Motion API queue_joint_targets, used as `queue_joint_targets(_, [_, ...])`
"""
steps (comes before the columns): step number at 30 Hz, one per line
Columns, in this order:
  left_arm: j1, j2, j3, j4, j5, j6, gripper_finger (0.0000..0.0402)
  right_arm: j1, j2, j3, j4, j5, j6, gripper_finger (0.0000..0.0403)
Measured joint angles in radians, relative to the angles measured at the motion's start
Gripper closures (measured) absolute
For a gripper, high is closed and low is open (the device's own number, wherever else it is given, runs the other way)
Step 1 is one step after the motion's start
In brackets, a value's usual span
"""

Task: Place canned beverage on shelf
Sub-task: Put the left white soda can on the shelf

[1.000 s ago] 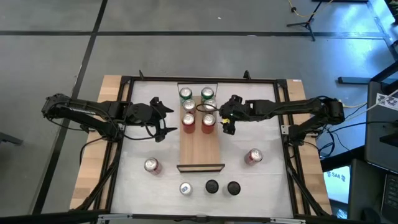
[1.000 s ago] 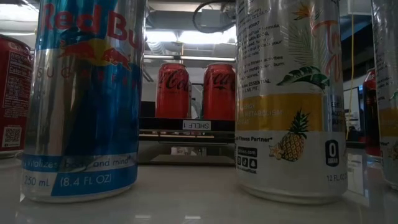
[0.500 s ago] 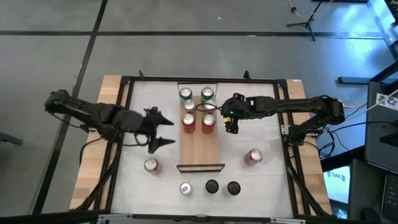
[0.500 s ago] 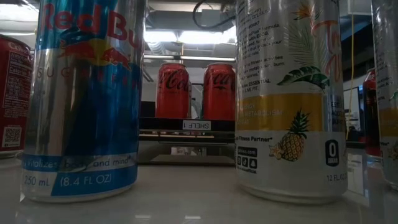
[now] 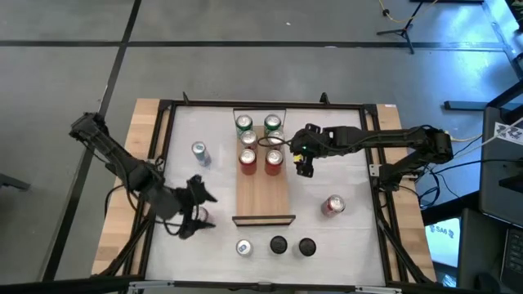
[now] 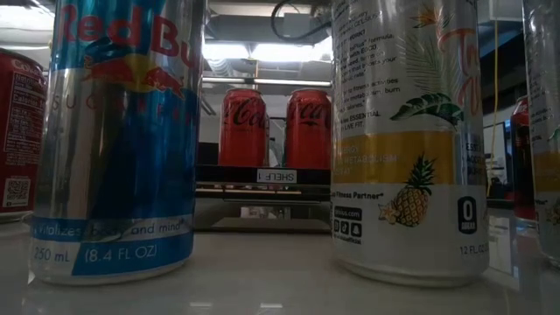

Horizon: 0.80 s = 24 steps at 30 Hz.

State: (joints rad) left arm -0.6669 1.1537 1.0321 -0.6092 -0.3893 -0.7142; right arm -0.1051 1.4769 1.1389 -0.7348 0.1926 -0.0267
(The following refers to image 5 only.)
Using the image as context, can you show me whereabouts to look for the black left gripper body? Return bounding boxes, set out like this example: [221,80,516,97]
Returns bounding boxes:
[161,187,197,229]

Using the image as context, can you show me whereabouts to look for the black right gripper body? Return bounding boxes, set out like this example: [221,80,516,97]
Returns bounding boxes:
[291,129,330,158]

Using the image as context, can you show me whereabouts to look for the red Coca-Cola can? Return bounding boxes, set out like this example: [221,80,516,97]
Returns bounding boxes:
[194,206,212,224]
[264,149,284,176]

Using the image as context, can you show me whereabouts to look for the silver Diet Coke can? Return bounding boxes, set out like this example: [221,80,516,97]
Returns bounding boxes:
[267,129,286,152]

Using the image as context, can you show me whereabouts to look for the slim silver blue can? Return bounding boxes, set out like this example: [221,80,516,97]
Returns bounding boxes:
[190,140,212,168]
[235,238,253,257]

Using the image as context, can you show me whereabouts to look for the green Sprite can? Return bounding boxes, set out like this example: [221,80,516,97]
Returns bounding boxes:
[263,113,283,138]
[235,114,254,140]

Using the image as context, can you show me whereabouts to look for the wooden tray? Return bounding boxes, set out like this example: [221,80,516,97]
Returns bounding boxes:
[230,106,297,228]

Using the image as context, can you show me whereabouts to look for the white table mat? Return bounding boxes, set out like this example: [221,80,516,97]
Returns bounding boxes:
[145,105,387,287]

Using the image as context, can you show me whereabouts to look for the black floor stand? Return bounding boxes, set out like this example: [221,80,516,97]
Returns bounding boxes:
[375,0,442,55]

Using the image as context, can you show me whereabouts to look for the black stand foot bar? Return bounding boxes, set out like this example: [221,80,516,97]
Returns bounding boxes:
[444,100,489,112]

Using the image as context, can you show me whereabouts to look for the white lit screen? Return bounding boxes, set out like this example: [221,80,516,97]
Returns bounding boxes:
[424,217,463,270]

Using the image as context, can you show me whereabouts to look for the dark floor object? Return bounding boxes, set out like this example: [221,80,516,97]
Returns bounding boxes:
[0,172,32,192]

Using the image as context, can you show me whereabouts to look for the white paper tag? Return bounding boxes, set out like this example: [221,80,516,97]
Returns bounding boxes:
[493,121,523,147]

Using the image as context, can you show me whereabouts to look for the dark computer desk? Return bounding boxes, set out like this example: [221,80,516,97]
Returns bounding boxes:
[456,79,523,291]

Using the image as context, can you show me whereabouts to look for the black desk keyboard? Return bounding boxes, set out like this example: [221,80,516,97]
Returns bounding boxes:
[500,228,523,293]

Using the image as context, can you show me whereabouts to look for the black table frame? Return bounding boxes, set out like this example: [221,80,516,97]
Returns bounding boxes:
[92,91,436,289]

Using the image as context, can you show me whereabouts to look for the silver camera mount bar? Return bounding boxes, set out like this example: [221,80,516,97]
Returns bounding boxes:
[127,279,404,294]

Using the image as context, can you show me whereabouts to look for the black floor cables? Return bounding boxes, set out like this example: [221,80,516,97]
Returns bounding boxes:
[404,136,498,209]

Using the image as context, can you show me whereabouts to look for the yellow floor cable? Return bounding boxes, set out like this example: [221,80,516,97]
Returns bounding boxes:
[378,0,439,24]

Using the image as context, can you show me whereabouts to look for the yellow extension cord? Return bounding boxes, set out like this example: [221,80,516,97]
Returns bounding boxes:
[443,129,485,145]

